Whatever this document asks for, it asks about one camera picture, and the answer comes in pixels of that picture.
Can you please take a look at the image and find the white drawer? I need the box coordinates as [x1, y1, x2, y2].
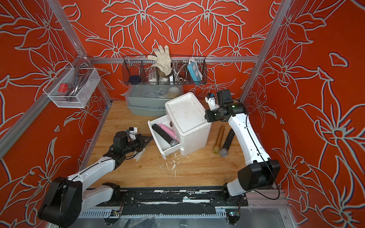
[147, 115, 183, 160]

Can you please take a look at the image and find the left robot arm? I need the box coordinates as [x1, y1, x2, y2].
[37, 131, 153, 228]

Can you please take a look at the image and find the white drawer cabinet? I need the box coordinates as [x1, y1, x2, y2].
[165, 92, 212, 156]

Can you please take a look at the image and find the black wire wall basket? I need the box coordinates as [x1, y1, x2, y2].
[122, 55, 208, 85]

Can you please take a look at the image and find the small white orange packet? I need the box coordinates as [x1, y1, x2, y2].
[134, 150, 145, 161]

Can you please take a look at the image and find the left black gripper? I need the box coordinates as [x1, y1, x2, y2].
[122, 134, 152, 156]

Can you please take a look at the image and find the black sparkly microphone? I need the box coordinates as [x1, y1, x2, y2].
[152, 124, 179, 147]
[219, 129, 235, 157]

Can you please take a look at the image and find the pink microphone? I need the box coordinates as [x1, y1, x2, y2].
[158, 123, 178, 141]

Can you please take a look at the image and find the gold microphone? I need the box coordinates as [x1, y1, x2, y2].
[213, 125, 225, 154]

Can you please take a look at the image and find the white power strip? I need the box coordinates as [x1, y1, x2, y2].
[148, 70, 158, 83]

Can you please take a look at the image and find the dark blue round lid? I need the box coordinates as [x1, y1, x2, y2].
[129, 75, 141, 85]

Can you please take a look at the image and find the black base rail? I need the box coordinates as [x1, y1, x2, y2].
[96, 186, 248, 218]

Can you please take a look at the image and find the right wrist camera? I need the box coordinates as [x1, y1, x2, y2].
[205, 93, 219, 111]

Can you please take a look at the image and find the white work glove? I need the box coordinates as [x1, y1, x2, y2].
[147, 45, 172, 76]

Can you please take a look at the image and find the white wire wall basket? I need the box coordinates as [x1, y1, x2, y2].
[43, 64, 100, 108]

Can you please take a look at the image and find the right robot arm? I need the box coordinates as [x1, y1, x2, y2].
[204, 89, 280, 199]

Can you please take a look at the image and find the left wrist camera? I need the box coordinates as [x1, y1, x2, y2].
[127, 127, 138, 141]

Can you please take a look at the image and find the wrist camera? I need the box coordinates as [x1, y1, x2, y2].
[205, 93, 219, 111]
[127, 127, 138, 141]

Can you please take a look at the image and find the grey plastic bin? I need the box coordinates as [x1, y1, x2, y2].
[125, 85, 184, 117]

